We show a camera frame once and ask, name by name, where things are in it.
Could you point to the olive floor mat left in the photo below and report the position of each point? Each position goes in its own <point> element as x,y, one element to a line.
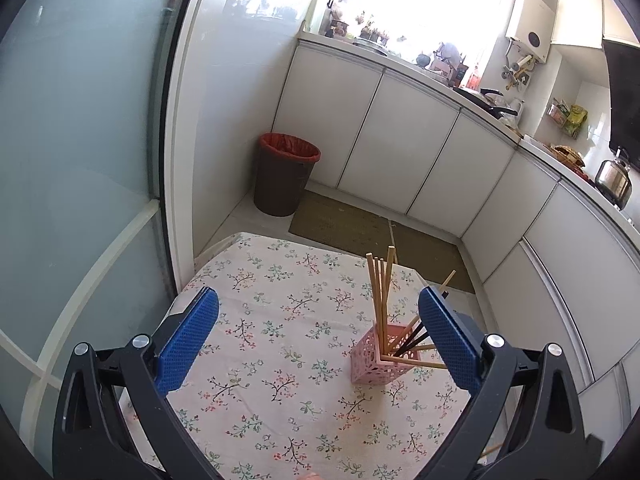
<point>341,226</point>

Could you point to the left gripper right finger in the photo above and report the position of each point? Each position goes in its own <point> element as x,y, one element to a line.
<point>546,438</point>

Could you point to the olive floor mat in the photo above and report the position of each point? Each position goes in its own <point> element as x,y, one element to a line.
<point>341,226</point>
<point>431,257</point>

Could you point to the steel kettle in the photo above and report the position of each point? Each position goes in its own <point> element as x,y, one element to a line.
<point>613,181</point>

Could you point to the white water heater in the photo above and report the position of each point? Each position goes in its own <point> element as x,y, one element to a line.
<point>530,27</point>

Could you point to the glass sliding door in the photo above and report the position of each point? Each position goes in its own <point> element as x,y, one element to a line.
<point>84,249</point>

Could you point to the olive floor mat right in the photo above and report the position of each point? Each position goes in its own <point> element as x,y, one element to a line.
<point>431,257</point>

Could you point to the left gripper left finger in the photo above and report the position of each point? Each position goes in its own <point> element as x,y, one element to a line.
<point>91,439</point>

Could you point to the black range hood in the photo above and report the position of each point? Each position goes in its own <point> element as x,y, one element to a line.
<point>624,74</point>

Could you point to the brown trash bin red liner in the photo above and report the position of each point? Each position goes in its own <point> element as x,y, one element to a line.
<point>284,166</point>

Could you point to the black frying pan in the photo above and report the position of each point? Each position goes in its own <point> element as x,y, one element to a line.
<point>481,99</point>

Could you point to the yellow green package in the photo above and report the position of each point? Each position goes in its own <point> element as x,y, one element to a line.
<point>574,121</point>

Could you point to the black chopstick gold band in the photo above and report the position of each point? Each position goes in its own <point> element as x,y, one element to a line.
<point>416,330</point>
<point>412,343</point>

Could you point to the floral tablecloth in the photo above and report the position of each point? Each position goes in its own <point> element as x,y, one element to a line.
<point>269,395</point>

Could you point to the pink perforated utensil basket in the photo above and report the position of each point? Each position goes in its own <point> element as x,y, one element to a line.
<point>369,369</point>

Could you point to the white kitchen cabinets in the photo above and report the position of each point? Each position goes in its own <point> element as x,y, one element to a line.
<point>552,259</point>

